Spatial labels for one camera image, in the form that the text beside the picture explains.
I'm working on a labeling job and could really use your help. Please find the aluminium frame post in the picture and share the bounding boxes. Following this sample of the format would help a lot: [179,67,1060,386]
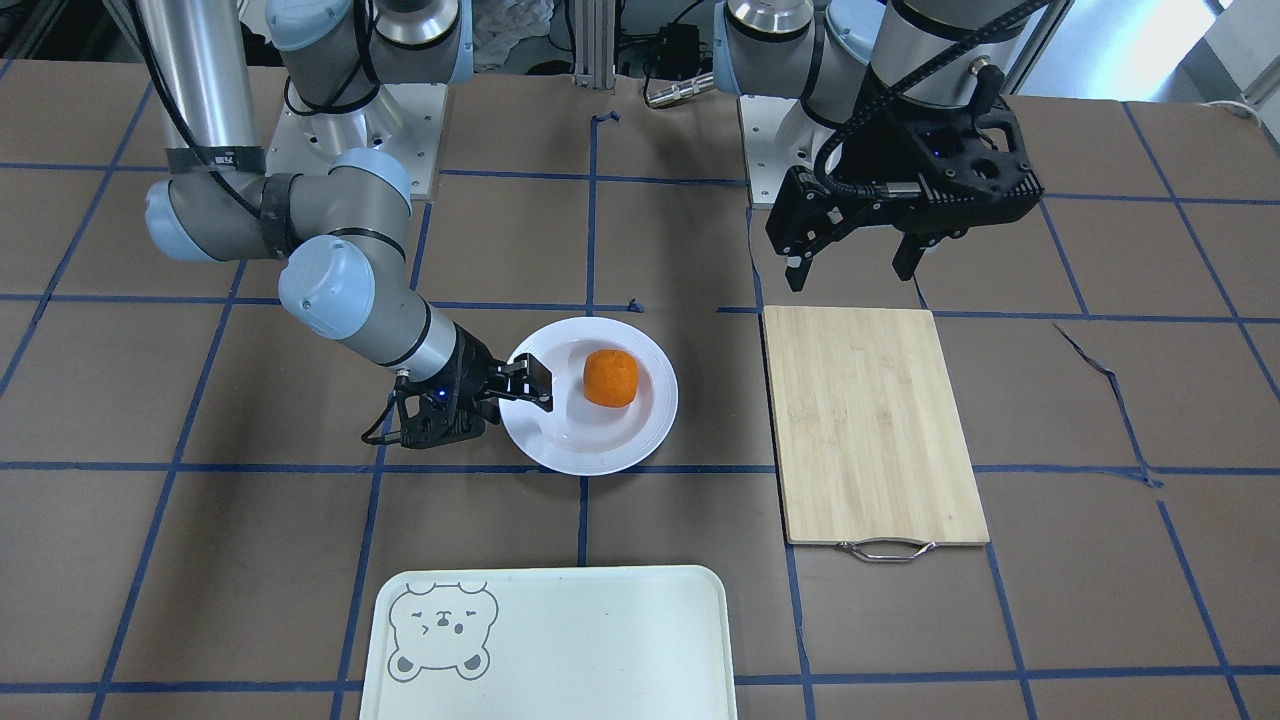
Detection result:
[572,0,618,91]

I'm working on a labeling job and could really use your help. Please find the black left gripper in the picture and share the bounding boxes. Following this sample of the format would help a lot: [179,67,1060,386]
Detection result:
[765,96,1044,293]

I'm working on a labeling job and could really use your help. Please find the bamboo cutting board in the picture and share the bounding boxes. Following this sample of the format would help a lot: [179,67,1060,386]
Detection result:
[762,305,989,562]

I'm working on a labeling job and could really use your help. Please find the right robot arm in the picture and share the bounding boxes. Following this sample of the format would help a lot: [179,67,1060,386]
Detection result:
[125,1,554,448]

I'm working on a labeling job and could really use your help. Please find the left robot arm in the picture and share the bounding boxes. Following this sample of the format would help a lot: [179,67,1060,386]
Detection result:
[713,1,1044,292]

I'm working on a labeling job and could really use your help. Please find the white round plate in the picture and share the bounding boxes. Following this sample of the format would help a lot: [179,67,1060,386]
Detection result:
[500,316,678,477]

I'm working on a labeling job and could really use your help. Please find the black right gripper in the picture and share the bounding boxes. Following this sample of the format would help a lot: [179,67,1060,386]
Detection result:
[362,320,554,448]

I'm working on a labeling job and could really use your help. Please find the cream bear tray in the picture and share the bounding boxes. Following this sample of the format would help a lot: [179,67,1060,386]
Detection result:
[360,565,739,719]

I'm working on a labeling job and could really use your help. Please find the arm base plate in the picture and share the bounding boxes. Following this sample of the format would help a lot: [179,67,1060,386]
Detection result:
[739,95,838,210]
[266,82,449,201]

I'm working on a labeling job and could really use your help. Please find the orange fruit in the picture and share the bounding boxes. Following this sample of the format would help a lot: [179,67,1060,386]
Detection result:
[582,348,639,409]

